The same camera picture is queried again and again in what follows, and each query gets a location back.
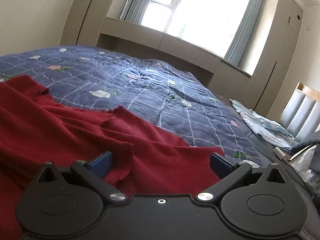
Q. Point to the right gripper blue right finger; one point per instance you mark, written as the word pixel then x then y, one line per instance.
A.
pixel 231 176

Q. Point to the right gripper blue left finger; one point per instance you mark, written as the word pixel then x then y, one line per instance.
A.
pixel 92 173

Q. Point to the dark red knit garment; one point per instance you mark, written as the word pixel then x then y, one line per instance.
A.
pixel 145 158

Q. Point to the grey quilted mattress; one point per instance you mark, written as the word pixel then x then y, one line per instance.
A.
pixel 310 228

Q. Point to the light blue folded cloth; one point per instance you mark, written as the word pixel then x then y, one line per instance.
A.
pixel 264 128

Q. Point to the clear plastic bag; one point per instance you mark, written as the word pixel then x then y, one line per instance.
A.
pixel 301 162

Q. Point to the grey padded wooden headboard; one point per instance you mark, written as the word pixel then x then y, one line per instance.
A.
pixel 301 114

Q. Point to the beige window bench cabinet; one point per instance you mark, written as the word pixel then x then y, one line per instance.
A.
pixel 142 42

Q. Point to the dark grey jacket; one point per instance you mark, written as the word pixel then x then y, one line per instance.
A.
pixel 312 139

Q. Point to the blue plaid floral quilt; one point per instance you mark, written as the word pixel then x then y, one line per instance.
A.
pixel 174 100

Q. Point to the blue-grey right curtain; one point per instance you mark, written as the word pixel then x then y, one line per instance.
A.
pixel 240 41

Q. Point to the blue-grey curtain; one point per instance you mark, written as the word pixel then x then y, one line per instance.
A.
pixel 240 41
pixel 134 11

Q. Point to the tall beige right wardrobe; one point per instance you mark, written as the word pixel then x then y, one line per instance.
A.
pixel 269 52

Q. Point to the tall beige wardrobe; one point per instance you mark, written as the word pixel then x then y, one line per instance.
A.
pixel 84 22
pixel 269 52

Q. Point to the tall beige left wardrobe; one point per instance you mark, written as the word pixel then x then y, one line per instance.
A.
pixel 84 22

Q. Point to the blue-grey left curtain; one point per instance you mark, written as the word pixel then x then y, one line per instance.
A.
pixel 134 11

